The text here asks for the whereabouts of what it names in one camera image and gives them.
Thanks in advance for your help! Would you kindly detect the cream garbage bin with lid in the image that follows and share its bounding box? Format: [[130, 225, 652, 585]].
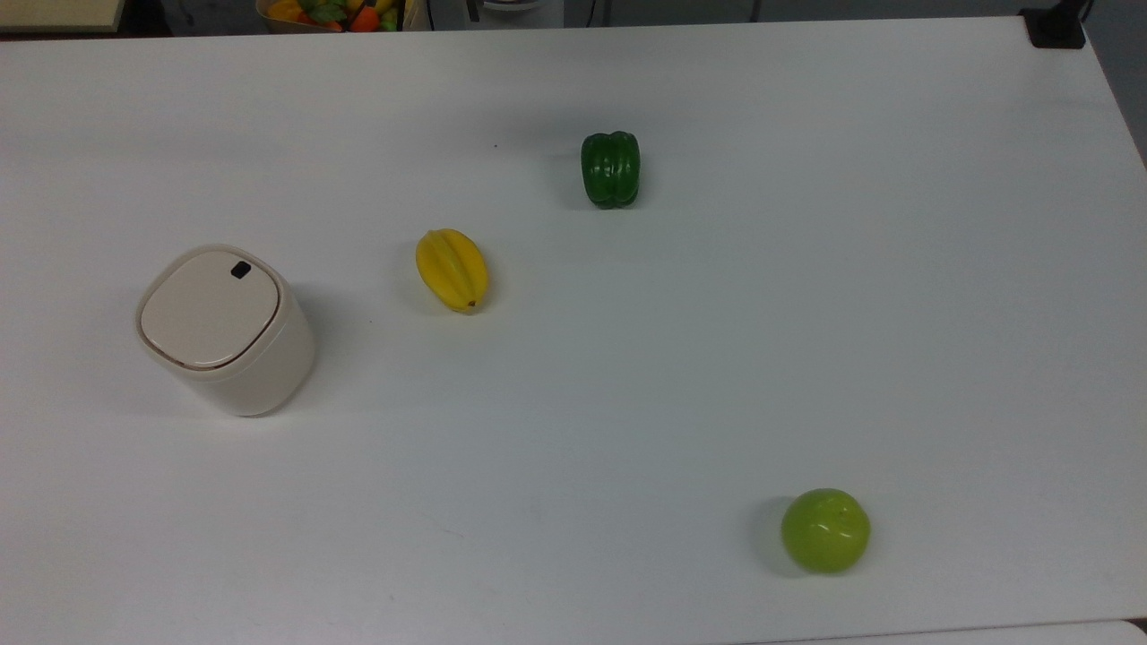
[[134, 244, 318, 418]]

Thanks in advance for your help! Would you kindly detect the yellow toy starfruit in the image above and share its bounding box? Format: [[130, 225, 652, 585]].
[[415, 228, 491, 314]]

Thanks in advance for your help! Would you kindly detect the dark green toy bell pepper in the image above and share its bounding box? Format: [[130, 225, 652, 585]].
[[580, 131, 642, 211]]

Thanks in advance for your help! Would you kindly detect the light green toy apple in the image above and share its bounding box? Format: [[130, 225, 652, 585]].
[[780, 487, 873, 576]]

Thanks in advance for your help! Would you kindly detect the basket of toy fruit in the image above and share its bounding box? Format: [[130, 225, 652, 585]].
[[254, 0, 424, 35]]

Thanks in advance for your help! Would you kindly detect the light wooden board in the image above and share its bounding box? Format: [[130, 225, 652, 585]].
[[0, 0, 127, 35]]

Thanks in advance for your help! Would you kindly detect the black camera stand clamp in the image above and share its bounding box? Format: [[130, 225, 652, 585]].
[[1020, 0, 1091, 51]]

